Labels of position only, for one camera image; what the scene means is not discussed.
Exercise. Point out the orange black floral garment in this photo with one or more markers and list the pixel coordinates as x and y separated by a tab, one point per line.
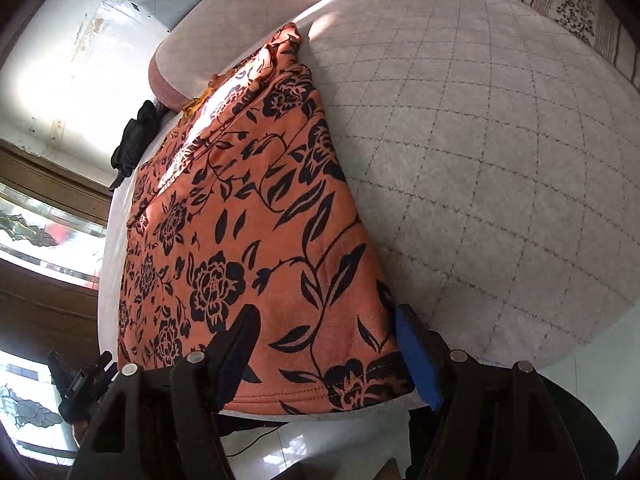
260	220

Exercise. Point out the wooden door with glass panels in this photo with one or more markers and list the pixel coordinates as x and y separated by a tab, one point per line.
45	300

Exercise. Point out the bed with grey quilted cover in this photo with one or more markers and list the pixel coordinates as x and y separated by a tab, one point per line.
475	160

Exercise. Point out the grey cushion with pink edge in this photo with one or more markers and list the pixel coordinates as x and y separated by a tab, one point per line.
210	45

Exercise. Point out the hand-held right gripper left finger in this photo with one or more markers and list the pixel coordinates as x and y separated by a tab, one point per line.
234	355

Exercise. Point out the striped floral pillow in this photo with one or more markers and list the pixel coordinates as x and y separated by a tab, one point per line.
575	5

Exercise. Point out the dark round object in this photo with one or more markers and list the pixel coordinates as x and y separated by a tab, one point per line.
585	425

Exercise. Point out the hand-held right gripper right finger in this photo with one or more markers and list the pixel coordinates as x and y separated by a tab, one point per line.
417	360

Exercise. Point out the black crumpled cloth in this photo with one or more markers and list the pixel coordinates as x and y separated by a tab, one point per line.
132	140

